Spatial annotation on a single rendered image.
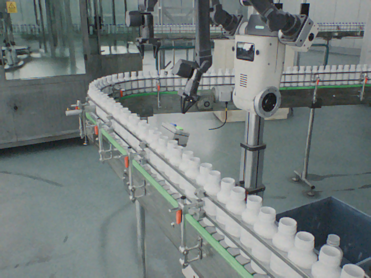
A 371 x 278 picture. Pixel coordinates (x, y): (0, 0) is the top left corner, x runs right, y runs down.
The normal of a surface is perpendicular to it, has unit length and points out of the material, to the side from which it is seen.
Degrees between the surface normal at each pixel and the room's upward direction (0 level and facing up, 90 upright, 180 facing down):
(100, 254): 0
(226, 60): 90
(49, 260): 0
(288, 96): 91
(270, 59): 90
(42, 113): 90
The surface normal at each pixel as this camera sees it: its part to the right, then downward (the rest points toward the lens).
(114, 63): 0.47, 0.30
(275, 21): 0.25, 0.64
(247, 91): -0.88, 0.16
